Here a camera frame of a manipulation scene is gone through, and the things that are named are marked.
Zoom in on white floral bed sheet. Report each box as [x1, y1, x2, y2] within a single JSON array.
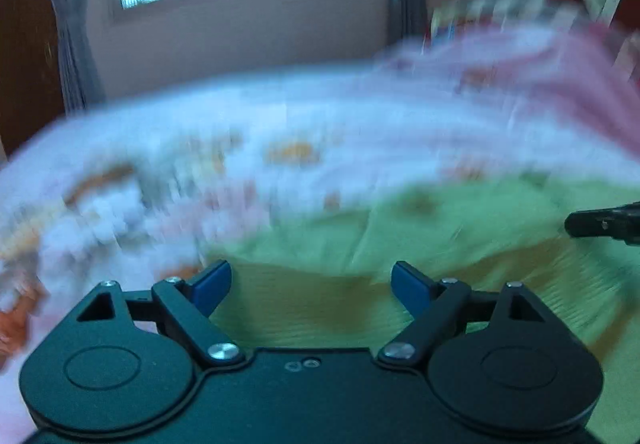
[[0, 66, 640, 444]]

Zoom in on pink blanket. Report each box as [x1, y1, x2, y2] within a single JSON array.
[[375, 21, 640, 167]]

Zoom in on green cloth garment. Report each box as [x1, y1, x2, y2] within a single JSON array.
[[206, 175, 640, 444]]

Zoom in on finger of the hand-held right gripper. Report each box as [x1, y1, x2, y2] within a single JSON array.
[[564, 200, 640, 246]]

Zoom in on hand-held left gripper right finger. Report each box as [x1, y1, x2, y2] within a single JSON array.
[[376, 260, 548, 370]]

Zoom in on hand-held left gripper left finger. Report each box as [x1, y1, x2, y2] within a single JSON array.
[[75, 260, 247, 368]]

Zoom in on brown and white headboard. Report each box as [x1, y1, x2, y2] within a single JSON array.
[[537, 0, 640, 87]]

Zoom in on colourful striped pillow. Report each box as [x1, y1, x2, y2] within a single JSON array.
[[429, 0, 593, 47]]

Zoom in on brown wooden wardrobe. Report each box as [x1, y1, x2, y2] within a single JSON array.
[[0, 0, 66, 160]]

